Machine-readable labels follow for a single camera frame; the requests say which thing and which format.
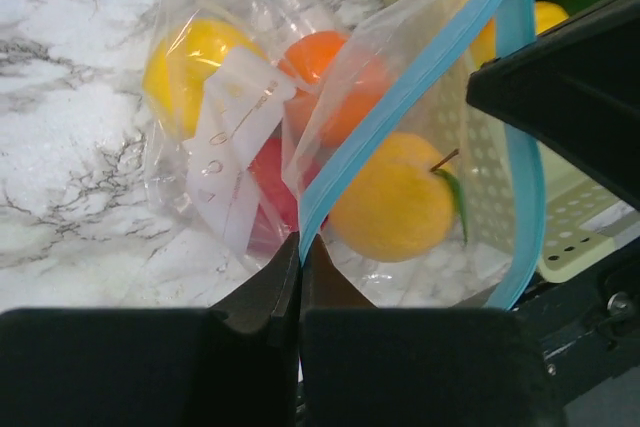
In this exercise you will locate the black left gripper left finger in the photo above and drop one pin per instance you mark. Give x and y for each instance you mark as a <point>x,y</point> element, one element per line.
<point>234,363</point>

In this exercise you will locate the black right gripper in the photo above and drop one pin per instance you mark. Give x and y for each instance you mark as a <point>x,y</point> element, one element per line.
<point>588,327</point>

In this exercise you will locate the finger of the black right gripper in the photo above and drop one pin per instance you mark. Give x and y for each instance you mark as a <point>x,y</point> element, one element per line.
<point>576,89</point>

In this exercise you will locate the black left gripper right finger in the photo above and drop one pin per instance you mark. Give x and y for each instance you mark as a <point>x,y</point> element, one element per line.
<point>365,365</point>

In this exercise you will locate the red toy apple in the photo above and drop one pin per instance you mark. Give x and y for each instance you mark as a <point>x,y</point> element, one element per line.
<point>277,214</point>

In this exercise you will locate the yellow toy pear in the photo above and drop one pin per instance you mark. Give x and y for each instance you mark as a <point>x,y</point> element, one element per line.
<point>404,201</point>

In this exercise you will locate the orange toy orange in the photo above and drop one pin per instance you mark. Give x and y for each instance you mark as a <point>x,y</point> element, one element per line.
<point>343,92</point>

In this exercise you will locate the clear zip top bag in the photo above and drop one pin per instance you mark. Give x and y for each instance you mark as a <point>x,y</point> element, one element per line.
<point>275,119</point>

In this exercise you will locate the yellow toy lemon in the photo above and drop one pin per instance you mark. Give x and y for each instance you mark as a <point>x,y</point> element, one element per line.
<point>178,67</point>

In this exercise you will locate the pale green plastic basket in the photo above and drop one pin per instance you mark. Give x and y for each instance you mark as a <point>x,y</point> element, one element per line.
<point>585,222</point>

